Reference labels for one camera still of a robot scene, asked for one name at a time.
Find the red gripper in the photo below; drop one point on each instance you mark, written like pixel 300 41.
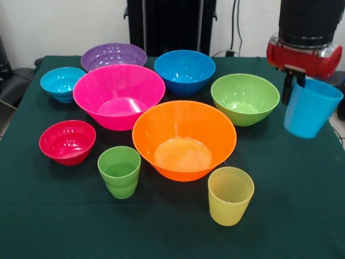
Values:
pixel 304 60

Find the blue cup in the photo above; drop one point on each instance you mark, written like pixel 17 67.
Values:
pixel 310 113

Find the yellow cup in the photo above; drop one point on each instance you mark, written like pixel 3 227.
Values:
pixel 230 207

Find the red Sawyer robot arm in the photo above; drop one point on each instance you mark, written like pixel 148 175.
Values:
pixel 307 19

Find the green bowl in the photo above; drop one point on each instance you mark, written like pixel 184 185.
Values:
pixel 242 99

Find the blue bowl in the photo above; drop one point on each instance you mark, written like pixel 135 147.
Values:
pixel 184 70

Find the large orange bowl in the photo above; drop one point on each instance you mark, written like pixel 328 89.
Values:
pixel 183 135

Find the large magenta bowl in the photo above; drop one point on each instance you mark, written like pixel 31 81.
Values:
pixel 116 94

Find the purple bowl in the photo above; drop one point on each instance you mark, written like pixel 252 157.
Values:
pixel 113 54

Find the green cup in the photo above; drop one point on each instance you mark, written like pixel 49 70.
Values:
pixel 118 186

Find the small cyan bowl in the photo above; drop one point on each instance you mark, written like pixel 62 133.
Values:
pixel 60 86

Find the small red bowl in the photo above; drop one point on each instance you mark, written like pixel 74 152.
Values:
pixel 67 145

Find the dark green table cloth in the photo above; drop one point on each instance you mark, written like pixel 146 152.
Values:
pixel 54 215

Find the black pedestal foot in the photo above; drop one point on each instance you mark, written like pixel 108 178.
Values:
pixel 16 81
pixel 340 113

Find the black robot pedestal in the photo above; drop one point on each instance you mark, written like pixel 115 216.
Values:
pixel 167 27

